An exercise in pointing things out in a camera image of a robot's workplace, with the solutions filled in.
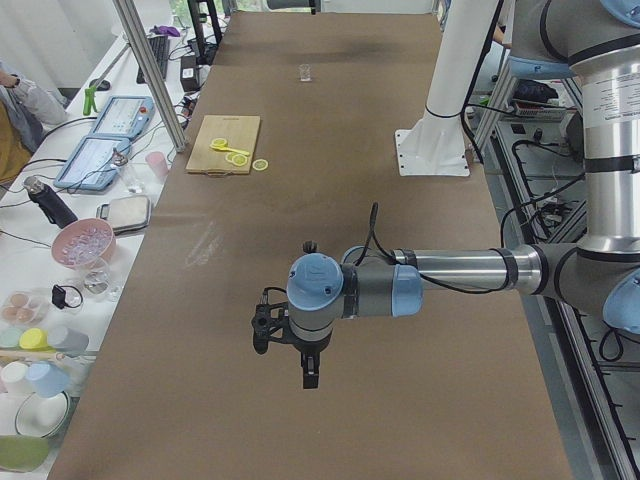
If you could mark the aluminium frame post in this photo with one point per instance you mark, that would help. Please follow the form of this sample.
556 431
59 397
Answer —
136 36

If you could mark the wooden cutting board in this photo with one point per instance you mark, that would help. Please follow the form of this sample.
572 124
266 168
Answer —
240 132

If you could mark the teach pendant far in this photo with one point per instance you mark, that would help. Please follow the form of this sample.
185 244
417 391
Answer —
124 116

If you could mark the lemon slice top of pair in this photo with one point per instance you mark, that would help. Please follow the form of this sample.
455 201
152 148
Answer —
237 159

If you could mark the person in grey jacket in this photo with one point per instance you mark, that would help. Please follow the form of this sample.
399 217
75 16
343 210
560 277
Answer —
26 110

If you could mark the teach pendant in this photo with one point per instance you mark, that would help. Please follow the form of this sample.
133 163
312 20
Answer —
89 168
124 116

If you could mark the teach pendant near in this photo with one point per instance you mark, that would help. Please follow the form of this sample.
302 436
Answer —
89 168

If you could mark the green plastic gun tool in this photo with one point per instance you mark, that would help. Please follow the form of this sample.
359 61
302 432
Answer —
89 105

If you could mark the clear glass measuring cup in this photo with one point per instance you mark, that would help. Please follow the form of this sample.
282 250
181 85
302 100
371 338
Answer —
304 72

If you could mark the black water bottle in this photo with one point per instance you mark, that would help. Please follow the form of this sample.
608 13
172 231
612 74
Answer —
54 208

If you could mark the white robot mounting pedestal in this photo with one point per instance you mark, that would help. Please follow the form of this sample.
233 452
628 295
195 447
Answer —
435 146

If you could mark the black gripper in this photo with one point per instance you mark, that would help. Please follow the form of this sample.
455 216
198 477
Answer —
308 347

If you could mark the steel tray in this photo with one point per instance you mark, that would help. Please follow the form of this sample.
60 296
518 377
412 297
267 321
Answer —
126 215

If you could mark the lemon slice on knife blade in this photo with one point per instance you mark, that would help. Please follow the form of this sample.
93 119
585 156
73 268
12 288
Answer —
219 144

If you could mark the black keyboard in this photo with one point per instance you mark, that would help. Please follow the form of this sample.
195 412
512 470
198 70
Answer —
159 46

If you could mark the pink plastic cup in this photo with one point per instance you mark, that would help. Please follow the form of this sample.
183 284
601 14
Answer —
157 162

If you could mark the pink bowl of ice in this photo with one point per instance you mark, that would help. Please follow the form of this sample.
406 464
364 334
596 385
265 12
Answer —
82 242

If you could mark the lemon slice off board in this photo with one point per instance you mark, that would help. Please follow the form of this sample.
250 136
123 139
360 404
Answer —
260 164

